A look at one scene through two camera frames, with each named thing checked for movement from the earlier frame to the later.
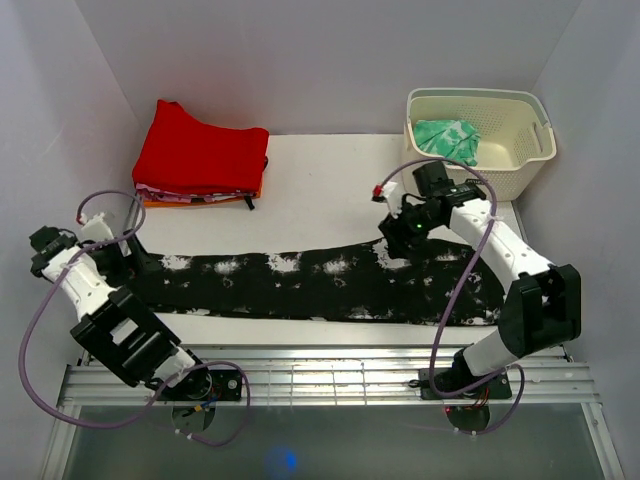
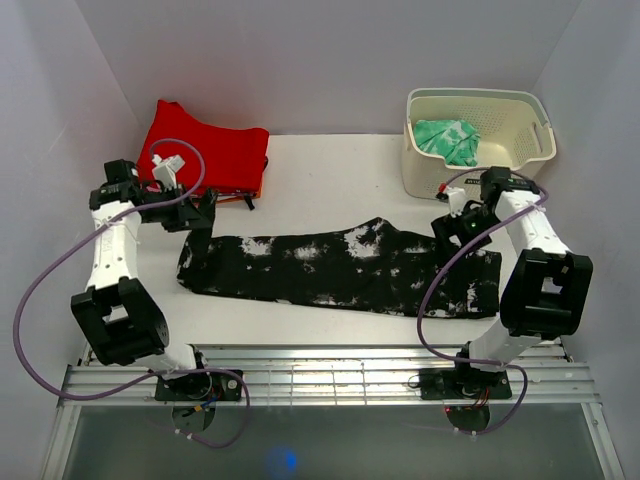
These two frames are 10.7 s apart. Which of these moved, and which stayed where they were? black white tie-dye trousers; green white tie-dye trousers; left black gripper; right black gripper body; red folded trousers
Moved: left black gripper; right black gripper body; black white tie-dye trousers
Stayed: green white tie-dye trousers; red folded trousers
